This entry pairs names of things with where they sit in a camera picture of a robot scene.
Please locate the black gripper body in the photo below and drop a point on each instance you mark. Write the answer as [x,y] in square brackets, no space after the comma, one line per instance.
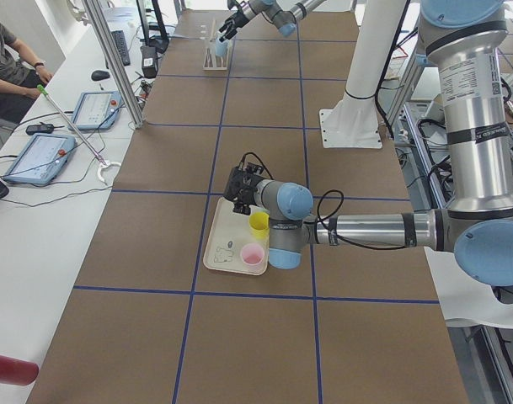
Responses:
[246,193]
[237,18]

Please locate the blue cup corner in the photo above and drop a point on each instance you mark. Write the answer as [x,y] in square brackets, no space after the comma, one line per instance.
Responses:
[221,48]

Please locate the yellow plastic cup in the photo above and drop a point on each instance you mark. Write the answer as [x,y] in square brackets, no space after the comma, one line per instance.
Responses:
[259,225]

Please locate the pink plastic cup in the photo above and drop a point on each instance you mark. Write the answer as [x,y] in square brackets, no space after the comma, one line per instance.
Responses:
[252,254]

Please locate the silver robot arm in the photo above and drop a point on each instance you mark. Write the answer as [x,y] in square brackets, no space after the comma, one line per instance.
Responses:
[285,21]
[460,38]

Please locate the cream plastic tray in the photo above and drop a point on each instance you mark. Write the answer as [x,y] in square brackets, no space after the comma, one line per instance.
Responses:
[228,234]

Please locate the black power adapter box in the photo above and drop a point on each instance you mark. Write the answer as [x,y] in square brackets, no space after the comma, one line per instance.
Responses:
[149,61]

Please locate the black keyboard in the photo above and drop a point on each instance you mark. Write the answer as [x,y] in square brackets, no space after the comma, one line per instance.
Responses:
[121,46]

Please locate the black computer mouse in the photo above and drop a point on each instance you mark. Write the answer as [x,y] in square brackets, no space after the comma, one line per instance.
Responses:
[99,75]

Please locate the grabber reach tool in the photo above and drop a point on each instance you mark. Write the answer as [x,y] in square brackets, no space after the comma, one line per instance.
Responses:
[104,164]

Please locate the far teach pendant tablet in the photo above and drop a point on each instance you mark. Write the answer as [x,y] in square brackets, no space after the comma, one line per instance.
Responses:
[96,110]

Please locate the teach pendant tablet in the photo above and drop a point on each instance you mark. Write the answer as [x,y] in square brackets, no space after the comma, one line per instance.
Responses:
[96,110]
[41,160]

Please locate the near teach pendant tablet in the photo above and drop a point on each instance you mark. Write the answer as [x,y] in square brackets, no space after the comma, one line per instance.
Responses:
[41,160]

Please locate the black handheld device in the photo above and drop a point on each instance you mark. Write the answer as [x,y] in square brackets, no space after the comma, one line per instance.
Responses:
[39,128]

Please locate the seated person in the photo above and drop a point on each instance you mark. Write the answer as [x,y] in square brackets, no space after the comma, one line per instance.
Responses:
[21,72]

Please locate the white chair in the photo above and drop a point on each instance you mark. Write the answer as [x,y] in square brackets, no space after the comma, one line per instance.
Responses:
[465,302]

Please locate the red cylinder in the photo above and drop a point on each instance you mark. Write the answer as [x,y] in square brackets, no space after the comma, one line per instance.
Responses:
[17,372]

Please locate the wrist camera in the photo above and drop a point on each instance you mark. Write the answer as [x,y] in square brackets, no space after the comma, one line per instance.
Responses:
[251,168]

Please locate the white wire cup rack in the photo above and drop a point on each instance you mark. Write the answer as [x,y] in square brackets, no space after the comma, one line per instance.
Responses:
[211,62]

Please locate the aluminium frame post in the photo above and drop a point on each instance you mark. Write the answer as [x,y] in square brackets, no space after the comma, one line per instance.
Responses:
[111,54]

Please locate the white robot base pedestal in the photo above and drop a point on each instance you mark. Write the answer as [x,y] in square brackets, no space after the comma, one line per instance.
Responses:
[353,123]

